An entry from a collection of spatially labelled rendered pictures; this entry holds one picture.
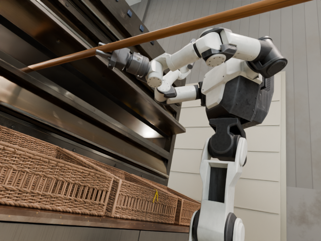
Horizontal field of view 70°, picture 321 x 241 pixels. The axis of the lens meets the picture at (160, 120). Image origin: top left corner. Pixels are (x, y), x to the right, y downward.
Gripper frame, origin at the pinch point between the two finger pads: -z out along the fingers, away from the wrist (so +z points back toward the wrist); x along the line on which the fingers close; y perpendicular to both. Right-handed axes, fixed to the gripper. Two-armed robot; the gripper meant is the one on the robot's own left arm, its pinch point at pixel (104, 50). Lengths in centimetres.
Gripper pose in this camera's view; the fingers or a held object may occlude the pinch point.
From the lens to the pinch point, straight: 99.2
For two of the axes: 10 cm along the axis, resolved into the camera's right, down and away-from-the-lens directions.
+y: -4.1, 2.5, 8.8
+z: 8.9, 3.1, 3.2
